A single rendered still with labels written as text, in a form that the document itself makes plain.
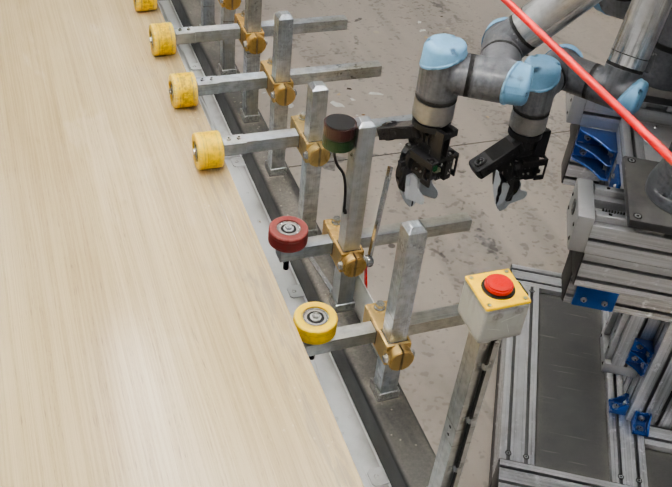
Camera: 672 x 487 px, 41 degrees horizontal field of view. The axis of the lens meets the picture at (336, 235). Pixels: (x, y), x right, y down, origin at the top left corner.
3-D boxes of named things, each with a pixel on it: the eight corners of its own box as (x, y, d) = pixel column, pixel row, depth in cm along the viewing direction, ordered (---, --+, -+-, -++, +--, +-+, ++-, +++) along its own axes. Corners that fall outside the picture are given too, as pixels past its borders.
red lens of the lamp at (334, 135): (349, 122, 167) (350, 111, 166) (360, 139, 163) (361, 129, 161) (318, 125, 165) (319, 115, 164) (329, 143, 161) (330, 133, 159)
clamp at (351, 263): (343, 234, 194) (345, 215, 190) (365, 275, 184) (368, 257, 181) (318, 238, 192) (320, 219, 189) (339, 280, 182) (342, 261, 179)
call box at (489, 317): (497, 305, 133) (508, 267, 128) (520, 339, 129) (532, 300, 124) (455, 314, 131) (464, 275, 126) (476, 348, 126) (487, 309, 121)
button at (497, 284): (503, 279, 127) (505, 270, 126) (516, 298, 125) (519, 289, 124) (478, 283, 126) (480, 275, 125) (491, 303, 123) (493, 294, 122)
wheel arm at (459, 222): (463, 224, 200) (466, 209, 197) (469, 234, 197) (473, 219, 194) (274, 255, 186) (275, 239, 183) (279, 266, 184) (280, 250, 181)
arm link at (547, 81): (571, 60, 176) (554, 76, 171) (557, 107, 184) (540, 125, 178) (535, 46, 180) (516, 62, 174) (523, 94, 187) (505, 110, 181)
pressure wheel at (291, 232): (298, 252, 191) (301, 210, 184) (310, 277, 186) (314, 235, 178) (262, 258, 189) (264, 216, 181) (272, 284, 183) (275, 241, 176)
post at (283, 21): (279, 178, 234) (289, 8, 203) (283, 186, 231) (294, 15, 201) (266, 180, 233) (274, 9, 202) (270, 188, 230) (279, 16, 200)
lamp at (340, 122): (340, 203, 179) (350, 111, 165) (349, 221, 175) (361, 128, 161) (312, 207, 177) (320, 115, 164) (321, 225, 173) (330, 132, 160)
